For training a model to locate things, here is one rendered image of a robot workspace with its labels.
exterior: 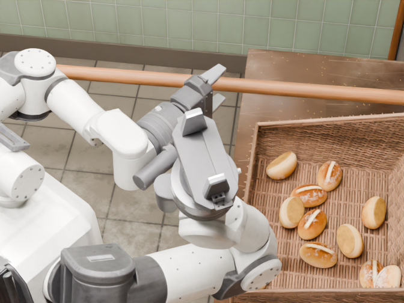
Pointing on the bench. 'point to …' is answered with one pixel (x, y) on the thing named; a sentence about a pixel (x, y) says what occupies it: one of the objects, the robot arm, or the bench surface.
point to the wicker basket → (274, 292)
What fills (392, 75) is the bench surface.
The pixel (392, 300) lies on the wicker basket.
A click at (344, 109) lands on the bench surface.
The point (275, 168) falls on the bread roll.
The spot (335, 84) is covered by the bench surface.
